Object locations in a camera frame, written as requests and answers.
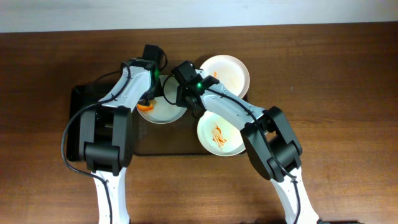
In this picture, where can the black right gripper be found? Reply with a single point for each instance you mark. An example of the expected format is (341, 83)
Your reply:
(185, 100)

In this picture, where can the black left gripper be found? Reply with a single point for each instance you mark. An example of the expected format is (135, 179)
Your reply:
(149, 101)

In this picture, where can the orange green scrub sponge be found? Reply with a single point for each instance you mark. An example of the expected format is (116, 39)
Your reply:
(145, 105)

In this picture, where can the white plate cleaned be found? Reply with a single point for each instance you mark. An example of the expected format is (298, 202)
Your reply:
(218, 136)
(163, 111)

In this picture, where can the pink plate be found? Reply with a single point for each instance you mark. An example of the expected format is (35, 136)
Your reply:
(230, 71)

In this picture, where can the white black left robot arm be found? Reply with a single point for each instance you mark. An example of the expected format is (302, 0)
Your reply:
(108, 164)

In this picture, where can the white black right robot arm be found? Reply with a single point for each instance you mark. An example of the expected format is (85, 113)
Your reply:
(272, 146)

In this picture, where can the brown serving tray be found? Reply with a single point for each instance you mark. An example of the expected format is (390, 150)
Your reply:
(175, 138)

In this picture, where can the black plastic tray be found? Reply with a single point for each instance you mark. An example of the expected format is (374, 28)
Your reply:
(82, 96)

